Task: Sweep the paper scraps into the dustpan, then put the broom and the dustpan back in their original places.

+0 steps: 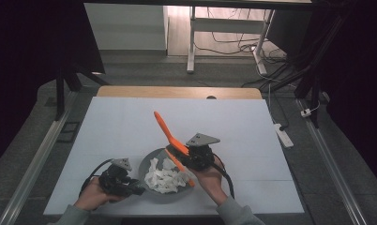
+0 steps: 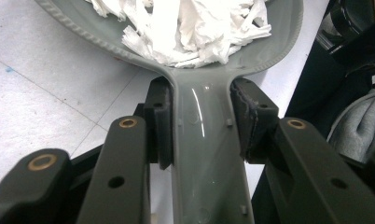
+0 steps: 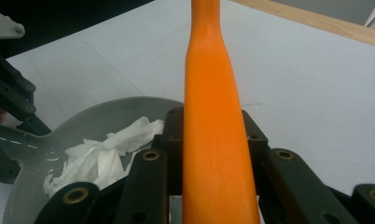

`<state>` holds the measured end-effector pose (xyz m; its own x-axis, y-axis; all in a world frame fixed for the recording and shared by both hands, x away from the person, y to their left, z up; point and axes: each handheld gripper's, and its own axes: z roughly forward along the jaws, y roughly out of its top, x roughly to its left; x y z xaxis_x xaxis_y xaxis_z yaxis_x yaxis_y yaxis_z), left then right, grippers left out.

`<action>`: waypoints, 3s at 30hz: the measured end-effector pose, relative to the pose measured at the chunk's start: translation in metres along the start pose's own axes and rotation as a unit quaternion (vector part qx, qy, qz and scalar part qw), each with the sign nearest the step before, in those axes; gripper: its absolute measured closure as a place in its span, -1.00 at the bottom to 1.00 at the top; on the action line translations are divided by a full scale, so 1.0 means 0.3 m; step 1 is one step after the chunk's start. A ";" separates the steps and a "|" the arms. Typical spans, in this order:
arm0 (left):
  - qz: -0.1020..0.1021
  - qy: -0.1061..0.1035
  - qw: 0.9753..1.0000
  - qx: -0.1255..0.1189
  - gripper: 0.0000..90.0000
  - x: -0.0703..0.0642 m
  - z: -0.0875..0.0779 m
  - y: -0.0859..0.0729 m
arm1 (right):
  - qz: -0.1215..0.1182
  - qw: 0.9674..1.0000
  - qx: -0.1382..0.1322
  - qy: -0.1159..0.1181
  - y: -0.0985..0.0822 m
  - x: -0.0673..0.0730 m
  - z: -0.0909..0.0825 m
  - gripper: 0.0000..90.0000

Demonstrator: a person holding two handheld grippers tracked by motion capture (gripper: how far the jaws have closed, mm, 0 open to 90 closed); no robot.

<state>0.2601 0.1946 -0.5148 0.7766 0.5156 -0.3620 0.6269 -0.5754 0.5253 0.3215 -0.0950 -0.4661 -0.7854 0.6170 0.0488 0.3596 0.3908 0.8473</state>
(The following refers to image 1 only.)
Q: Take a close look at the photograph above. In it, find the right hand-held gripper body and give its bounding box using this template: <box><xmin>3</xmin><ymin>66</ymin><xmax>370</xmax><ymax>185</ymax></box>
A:
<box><xmin>176</xmin><ymin>132</ymin><xmax>222</xmax><ymax>173</ymax></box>

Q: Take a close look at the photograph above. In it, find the white power strip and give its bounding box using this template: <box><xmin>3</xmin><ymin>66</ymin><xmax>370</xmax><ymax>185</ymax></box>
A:
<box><xmin>273</xmin><ymin>123</ymin><xmax>294</xmax><ymax>148</ymax></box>

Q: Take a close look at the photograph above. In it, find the wooden table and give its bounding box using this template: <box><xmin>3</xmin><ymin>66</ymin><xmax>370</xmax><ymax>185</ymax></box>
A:
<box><xmin>96</xmin><ymin>85</ymin><xmax>264</xmax><ymax>100</ymax></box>

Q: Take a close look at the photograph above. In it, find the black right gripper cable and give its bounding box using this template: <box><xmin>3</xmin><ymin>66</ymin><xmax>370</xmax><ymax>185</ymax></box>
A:
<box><xmin>212</xmin><ymin>153</ymin><xmax>235</xmax><ymax>200</ymax></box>

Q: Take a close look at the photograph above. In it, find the person's right hand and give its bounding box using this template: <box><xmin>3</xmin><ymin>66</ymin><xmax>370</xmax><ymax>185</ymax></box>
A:
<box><xmin>187</xmin><ymin>155</ymin><xmax>230</xmax><ymax>207</ymax></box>

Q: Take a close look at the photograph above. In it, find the orange brush with grey bristles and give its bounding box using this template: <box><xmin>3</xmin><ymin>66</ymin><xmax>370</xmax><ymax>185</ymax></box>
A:
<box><xmin>153</xmin><ymin>111</ymin><xmax>191</xmax><ymax>158</ymax></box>

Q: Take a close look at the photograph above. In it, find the pale blue table mat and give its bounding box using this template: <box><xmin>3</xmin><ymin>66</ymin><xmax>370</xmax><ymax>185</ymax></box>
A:
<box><xmin>43</xmin><ymin>96</ymin><xmax>305</xmax><ymax>218</ymax></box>

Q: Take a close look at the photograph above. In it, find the aluminium rail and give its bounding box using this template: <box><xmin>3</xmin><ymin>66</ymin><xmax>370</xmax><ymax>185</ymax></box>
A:
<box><xmin>0</xmin><ymin>92</ymin><xmax>79</xmax><ymax>225</ymax></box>
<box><xmin>294</xmin><ymin>97</ymin><xmax>369</xmax><ymax>225</ymax></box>

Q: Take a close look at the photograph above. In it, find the black stand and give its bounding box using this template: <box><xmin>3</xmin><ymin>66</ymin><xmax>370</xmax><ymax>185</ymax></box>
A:
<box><xmin>294</xmin><ymin>67</ymin><xmax>323</xmax><ymax>129</ymax></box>
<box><xmin>53</xmin><ymin>62</ymin><xmax>111</xmax><ymax>122</ymax></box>

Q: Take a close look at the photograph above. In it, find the person's left hand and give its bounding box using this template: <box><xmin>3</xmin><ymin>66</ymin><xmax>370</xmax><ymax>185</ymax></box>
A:
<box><xmin>73</xmin><ymin>176</ymin><xmax>125</xmax><ymax>212</ymax></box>

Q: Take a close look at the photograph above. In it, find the bundle of black floor cables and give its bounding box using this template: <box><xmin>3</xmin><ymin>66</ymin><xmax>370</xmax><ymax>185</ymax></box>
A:
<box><xmin>194</xmin><ymin>7</ymin><xmax>307</xmax><ymax>90</ymax></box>

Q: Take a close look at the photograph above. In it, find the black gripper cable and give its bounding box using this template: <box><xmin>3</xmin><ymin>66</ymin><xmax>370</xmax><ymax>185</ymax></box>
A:
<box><xmin>212</xmin><ymin>153</ymin><xmax>235</xmax><ymax>200</ymax></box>
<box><xmin>79</xmin><ymin>157</ymin><xmax>114</xmax><ymax>199</ymax></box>

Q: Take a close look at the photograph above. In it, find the white cabinet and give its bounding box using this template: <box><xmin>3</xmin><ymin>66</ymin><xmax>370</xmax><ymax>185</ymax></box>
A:
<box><xmin>83</xmin><ymin>3</ymin><xmax>169</xmax><ymax>52</ymax></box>

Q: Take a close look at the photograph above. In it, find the white desk frame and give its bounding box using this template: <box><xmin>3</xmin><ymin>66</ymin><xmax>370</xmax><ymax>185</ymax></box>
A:
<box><xmin>186</xmin><ymin>6</ymin><xmax>276</xmax><ymax>76</ymax></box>

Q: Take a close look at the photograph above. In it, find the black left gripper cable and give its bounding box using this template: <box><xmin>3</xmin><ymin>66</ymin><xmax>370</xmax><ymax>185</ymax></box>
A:
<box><xmin>79</xmin><ymin>157</ymin><xmax>114</xmax><ymax>199</ymax></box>

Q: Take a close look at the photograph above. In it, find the pile of white paper scraps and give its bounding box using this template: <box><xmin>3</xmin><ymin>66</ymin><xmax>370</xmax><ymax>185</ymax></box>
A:
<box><xmin>143</xmin><ymin>157</ymin><xmax>192</xmax><ymax>195</ymax></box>

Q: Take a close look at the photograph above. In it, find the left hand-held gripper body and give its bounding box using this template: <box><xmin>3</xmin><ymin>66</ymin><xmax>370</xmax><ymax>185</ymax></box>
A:
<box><xmin>98</xmin><ymin>157</ymin><xmax>138</xmax><ymax>197</ymax></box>

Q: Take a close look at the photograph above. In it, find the grey dustpan with orange edge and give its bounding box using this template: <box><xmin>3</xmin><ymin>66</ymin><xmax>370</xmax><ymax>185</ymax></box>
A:
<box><xmin>137</xmin><ymin>146</ymin><xmax>197</xmax><ymax>197</ymax></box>

